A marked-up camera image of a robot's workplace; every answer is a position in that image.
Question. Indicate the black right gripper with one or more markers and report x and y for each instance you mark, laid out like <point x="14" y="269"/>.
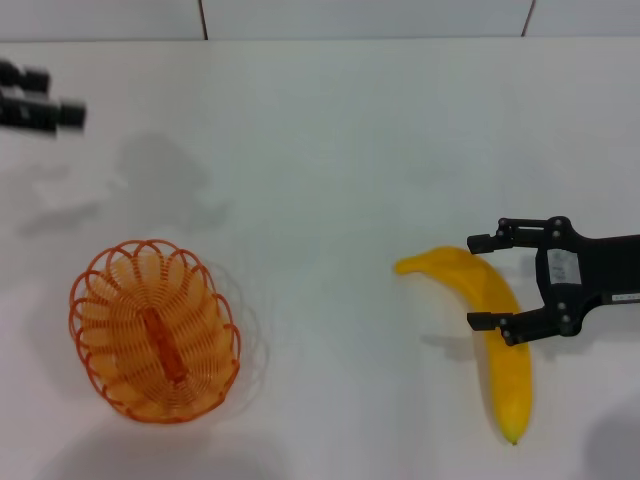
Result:
<point x="600" y="270"/>

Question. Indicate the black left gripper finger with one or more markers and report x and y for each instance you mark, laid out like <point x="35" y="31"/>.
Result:
<point x="35" y="81"/>
<point x="35" y="116"/>

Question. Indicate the yellow banana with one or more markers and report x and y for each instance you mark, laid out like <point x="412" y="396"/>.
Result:
<point x="500" y="310"/>

